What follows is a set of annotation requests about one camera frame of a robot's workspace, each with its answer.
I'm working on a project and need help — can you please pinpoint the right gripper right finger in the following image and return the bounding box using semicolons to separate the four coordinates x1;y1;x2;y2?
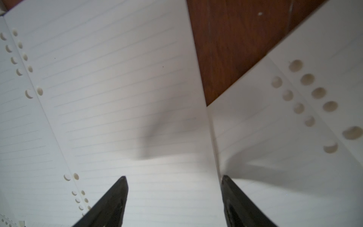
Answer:
221;175;277;227

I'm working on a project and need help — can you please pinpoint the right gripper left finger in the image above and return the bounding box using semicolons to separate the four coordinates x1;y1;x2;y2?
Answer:
73;176;129;227

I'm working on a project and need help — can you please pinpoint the notebook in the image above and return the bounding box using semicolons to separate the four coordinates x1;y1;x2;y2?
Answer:
208;1;363;227
1;1;226;227

